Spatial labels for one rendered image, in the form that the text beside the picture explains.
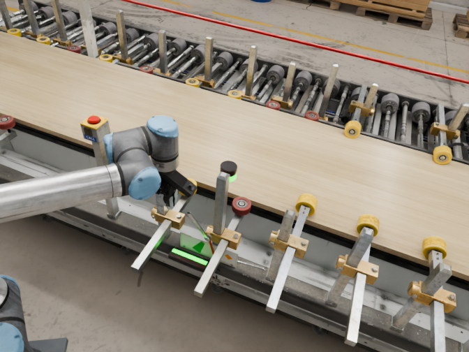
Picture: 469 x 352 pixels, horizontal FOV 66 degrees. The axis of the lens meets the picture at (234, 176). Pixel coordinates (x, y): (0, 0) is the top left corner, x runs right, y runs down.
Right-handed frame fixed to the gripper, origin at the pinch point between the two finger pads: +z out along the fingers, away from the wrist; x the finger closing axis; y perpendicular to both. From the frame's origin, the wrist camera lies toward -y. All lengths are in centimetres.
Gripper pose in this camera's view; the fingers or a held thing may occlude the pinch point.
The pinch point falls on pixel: (172, 207)
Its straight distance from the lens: 133.0
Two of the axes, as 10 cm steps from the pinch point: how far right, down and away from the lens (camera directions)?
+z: -0.9, 7.3, 6.8
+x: -3.7, 6.1, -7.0
